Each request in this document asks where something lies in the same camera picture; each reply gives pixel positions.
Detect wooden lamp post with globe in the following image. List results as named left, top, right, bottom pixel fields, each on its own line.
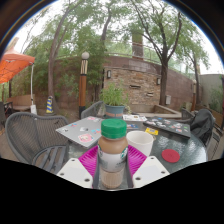
left=78, top=51, right=90, bottom=118

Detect dark metal patio chair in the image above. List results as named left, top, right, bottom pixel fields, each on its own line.
left=0, top=101, right=14, bottom=126

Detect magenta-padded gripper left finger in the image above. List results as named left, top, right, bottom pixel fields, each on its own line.
left=56, top=144, right=101, bottom=190

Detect black jacket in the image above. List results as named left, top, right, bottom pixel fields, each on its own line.
left=189, top=108, right=216, bottom=146

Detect green-capped brown drink bottle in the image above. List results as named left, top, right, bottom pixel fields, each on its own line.
left=97, top=118, right=129, bottom=190

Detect silver laptop with stickers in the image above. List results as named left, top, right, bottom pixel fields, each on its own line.
left=55, top=115, right=105, bottom=149

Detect flat round red coaster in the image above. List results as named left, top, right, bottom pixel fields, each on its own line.
left=161, top=148, right=181, bottom=164

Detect white ceramic mug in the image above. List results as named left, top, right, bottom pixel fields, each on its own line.
left=125, top=130, right=155, bottom=157

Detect small blue sticker cards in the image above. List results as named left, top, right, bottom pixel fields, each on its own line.
left=125, top=123, right=140, bottom=130

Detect yellow blue striped cone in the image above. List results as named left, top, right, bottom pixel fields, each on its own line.
left=45, top=95, right=54, bottom=115

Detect slim wooden lamp post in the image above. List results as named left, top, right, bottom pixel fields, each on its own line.
left=191, top=79, right=198, bottom=113

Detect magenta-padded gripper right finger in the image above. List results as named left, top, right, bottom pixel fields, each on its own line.
left=125, top=144, right=170, bottom=190

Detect white printed magazine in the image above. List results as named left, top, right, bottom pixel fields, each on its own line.
left=122, top=114, right=148, bottom=122

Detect black laptop with stickers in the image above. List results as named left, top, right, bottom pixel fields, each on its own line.
left=143, top=116, right=192, bottom=139

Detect yellow card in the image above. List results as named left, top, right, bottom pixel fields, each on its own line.
left=144, top=127, right=159, bottom=136

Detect green leafy tree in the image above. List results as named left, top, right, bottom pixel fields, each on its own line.
left=128, top=0, right=188, bottom=107
left=179, top=23, right=212, bottom=105
left=23, top=3, right=111, bottom=115

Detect green plant in blue pot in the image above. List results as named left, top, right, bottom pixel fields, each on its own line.
left=99, top=81, right=131, bottom=120

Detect orange patio umbrella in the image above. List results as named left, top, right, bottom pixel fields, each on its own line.
left=0, top=36, right=36, bottom=85

